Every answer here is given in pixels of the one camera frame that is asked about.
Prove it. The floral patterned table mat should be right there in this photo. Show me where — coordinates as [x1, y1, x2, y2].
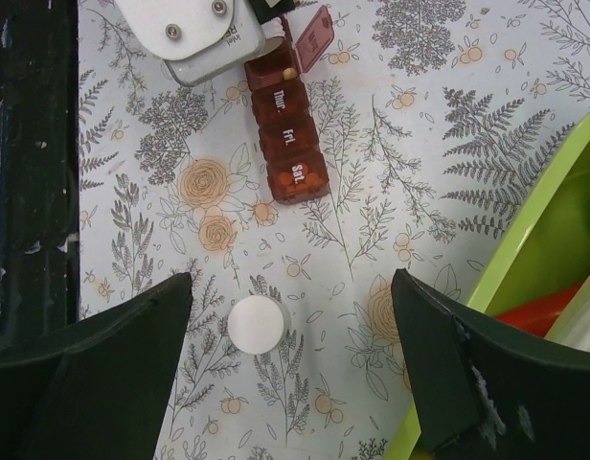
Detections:
[79, 1, 590, 459]

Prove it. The green oval vegetable tray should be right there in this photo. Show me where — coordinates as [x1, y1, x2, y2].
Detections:
[387, 112, 590, 459]

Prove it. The red chili pepper toy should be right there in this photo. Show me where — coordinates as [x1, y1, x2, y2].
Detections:
[496, 283, 583, 337]

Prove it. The red weekly pill organizer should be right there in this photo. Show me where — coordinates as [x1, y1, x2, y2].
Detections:
[244, 6, 334, 204]

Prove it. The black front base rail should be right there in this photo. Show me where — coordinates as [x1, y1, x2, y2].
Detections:
[0, 1, 79, 351]

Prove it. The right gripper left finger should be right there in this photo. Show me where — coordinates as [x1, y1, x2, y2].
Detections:
[0, 273, 193, 459]

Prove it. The white bottle cap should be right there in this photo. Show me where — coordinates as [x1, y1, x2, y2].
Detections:
[227, 295, 290, 356]

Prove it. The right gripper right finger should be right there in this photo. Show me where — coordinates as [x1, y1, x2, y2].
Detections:
[391, 269, 590, 459]

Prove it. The yellow napa cabbage toy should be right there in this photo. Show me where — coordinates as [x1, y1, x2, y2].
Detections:
[546, 274, 590, 353]

